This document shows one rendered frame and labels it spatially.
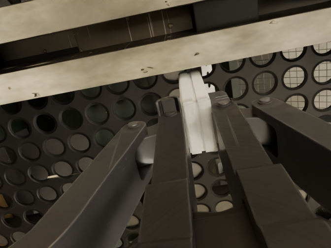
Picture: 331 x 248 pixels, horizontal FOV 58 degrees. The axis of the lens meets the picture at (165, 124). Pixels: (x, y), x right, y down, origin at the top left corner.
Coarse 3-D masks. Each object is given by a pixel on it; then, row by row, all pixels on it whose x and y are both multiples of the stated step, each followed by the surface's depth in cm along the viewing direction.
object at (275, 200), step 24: (216, 120) 13; (240, 120) 12; (240, 144) 10; (240, 168) 9; (264, 168) 8; (240, 192) 8; (264, 192) 7; (288, 192) 7; (264, 216) 6; (288, 216) 6; (312, 216) 6; (264, 240) 6; (288, 240) 5; (312, 240) 5
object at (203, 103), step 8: (192, 72) 20; (192, 80) 19; (200, 80) 18; (192, 88) 17; (200, 88) 17; (200, 96) 15; (208, 96) 15; (200, 104) 15; (208, 104) 15; (200, 112) 15; (208, 112) 15; (200, 120) 15; (208, 120) 15; (200, 128) 16; (208, 128) 15; (208, 136) 16; (208, 144) 16; (216, 144) 16
